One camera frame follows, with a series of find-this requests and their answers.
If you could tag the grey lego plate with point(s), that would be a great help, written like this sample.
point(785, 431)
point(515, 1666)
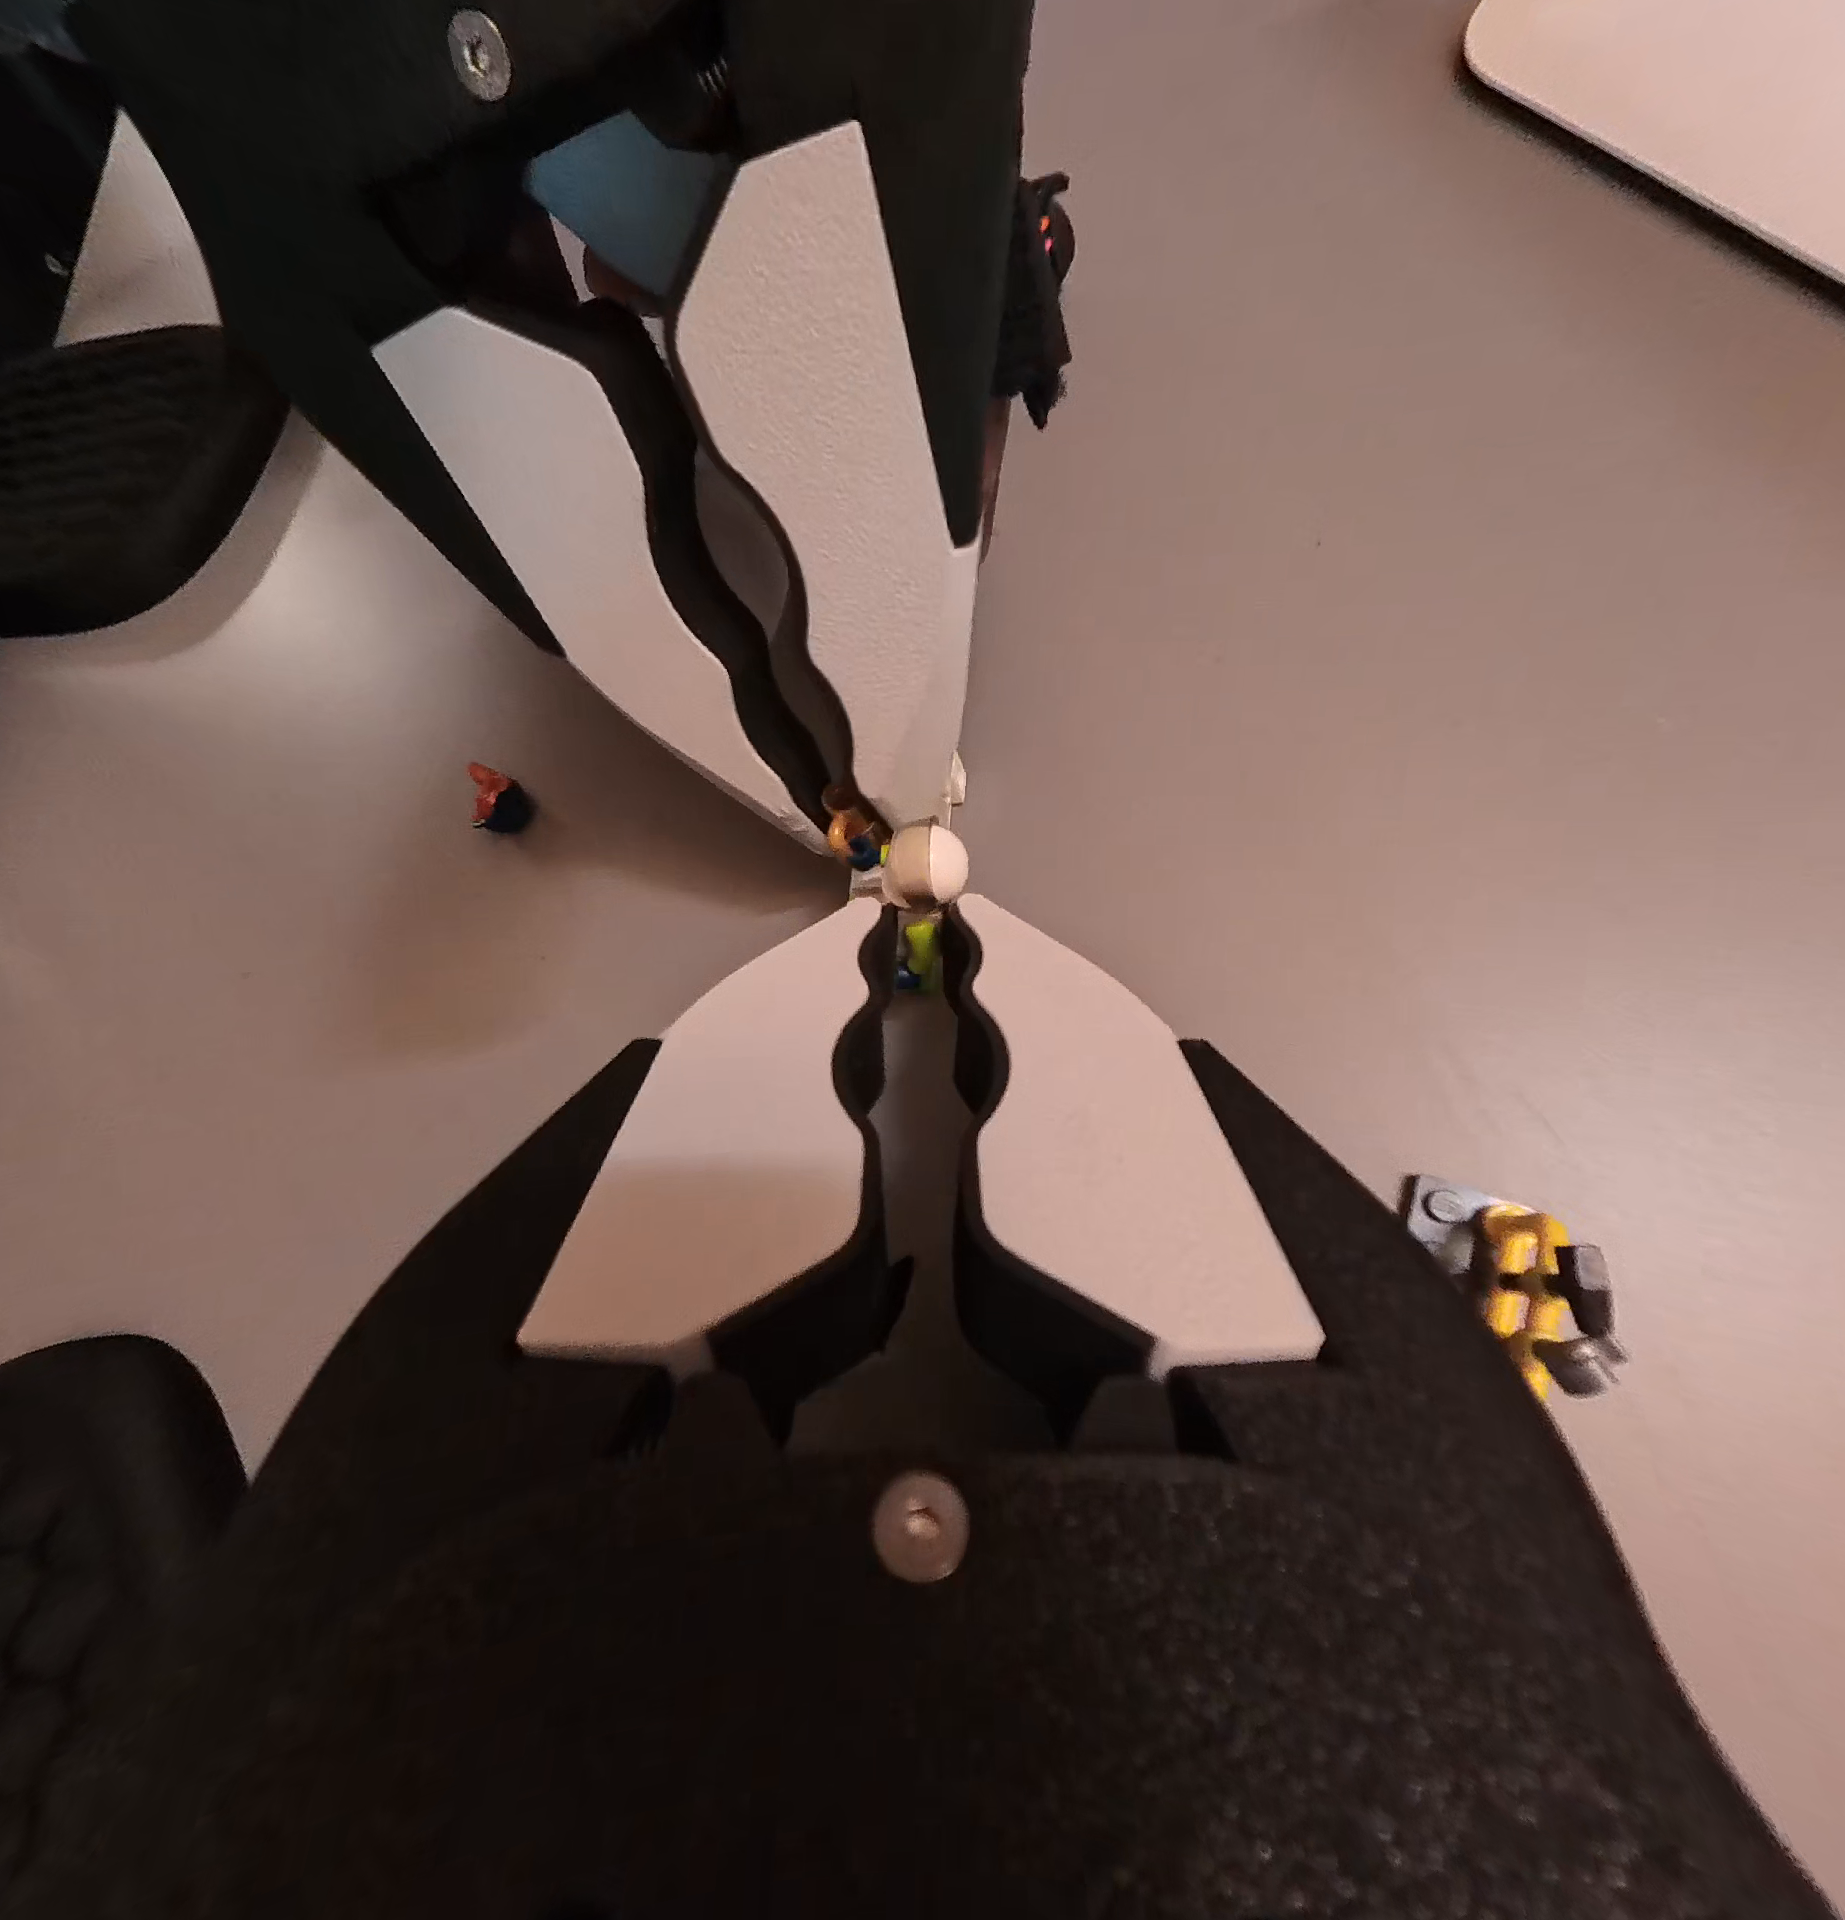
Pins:
point(1437, 1218)

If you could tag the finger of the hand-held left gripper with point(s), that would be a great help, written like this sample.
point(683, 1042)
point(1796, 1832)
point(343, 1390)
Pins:
point(563, 512)
point(863, 392)

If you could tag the blue cap with orange hair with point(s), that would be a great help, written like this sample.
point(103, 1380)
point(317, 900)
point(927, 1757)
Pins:
point(499, 799)

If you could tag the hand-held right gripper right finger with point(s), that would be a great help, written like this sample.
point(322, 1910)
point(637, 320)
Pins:
point(1146, 1201)

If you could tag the small tan lego piece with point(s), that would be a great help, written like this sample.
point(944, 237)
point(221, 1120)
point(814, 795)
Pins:
point(851, 821)

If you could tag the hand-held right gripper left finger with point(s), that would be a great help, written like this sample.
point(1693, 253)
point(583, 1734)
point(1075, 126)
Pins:
point(698, 1201)

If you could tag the white booklet stand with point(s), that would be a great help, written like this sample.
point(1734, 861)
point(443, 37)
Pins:
point(1734, 121)

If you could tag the green lego minifigure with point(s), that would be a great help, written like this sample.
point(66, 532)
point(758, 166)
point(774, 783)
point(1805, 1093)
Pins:
point(927, 869)

